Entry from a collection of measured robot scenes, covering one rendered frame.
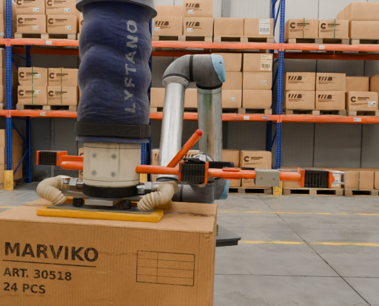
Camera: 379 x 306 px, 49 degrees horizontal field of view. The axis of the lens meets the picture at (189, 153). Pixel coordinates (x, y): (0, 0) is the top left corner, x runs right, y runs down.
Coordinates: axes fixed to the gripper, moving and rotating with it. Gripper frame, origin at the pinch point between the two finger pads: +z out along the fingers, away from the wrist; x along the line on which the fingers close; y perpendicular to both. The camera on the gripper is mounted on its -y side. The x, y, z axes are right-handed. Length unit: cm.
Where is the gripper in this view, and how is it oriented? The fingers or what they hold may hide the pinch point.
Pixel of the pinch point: (202, 172)
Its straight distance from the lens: 124.8
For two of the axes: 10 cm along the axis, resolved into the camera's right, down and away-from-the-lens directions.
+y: -10.0, -0.2, 0.9
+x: 0.2, -10.0, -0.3
